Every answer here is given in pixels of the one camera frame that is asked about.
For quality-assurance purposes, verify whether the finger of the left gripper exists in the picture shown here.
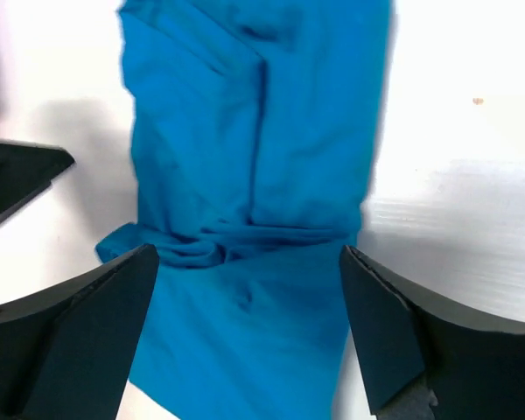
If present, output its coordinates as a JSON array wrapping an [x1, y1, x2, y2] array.
[[0, 141, 75, 224]]

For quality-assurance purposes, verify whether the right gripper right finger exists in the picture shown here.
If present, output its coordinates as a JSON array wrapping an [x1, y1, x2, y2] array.
[[339, 247, 525, 420]]

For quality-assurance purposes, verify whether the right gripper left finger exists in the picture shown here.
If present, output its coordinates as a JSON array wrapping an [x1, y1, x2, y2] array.
[[0, 245, 159, 420]]

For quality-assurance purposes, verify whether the blue t shirt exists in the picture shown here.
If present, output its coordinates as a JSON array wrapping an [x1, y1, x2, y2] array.
[[96, 1, 392, 419]]

